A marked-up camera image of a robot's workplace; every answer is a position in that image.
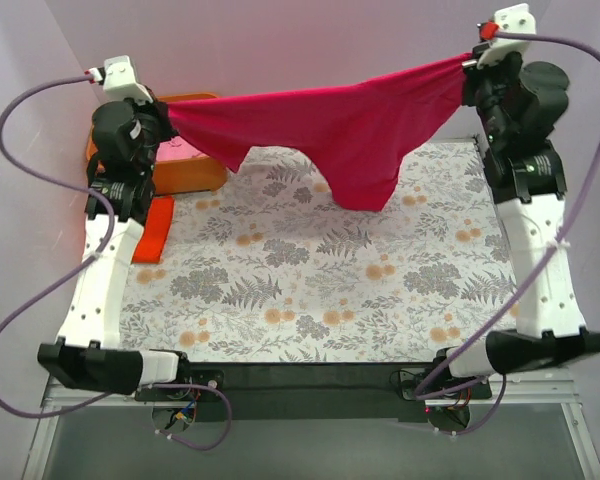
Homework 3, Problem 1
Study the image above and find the orange plastic basket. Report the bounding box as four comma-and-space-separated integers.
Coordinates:
87, 97, 227, 201

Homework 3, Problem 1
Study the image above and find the floral patterned table mat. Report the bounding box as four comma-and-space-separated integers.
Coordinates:
120, 141, 515, 362

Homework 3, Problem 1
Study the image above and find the aluminium frame rail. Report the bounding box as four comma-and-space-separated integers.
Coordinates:
24, 369, 600, 479

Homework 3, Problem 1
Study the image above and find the magenta t shirt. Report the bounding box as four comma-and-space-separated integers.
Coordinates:
168, 54, 470, 212

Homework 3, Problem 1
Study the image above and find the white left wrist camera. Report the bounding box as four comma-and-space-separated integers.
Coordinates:
88, 55, 153, 105

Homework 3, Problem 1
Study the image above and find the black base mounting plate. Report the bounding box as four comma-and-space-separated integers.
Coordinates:
134, 361, 496, 426

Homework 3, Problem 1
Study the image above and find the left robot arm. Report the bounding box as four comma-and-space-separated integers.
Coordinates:
37, 99, 193, 400

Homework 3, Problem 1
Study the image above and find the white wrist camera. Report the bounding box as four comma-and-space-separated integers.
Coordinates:
88, 55, 153, 105
462, 3, 536, 70

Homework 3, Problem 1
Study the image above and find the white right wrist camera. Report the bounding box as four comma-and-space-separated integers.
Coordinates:
462, 3, 536, 70

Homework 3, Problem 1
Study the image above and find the pink crumpled t shirt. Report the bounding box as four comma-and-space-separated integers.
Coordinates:
157, 137, 202, 162

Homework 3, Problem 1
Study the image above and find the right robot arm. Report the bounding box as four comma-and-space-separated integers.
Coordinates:
432, 52, 600, 398

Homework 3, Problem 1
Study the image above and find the folded orange t shirt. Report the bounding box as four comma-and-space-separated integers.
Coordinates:
132, 196, 175, 264

